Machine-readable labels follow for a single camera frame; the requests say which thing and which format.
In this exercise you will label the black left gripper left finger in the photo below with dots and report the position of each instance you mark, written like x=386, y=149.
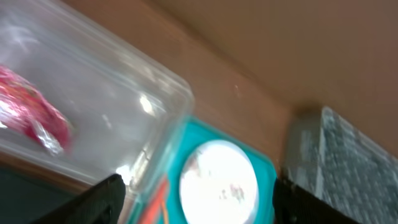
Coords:
x=101, y=203

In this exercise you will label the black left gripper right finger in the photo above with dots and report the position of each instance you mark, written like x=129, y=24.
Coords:
x=294, y=205

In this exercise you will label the red snack wrapper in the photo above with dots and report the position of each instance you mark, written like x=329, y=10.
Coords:
x=25, y=110

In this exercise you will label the grey dishwasher rack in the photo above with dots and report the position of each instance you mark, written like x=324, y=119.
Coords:
x=337, y=163

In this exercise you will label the orange carrot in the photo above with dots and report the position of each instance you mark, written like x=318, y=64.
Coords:
x=157, y=206

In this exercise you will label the large white plate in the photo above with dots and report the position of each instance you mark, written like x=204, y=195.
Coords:
x=218, y=185

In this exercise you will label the black tray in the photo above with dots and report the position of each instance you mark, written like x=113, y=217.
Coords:
x=24, y=199

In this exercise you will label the clear plastic bin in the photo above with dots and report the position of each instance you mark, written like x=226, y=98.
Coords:
x=126, y=110

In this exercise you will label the teal plastic tray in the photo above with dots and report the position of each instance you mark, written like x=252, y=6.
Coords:
x=197, y=132

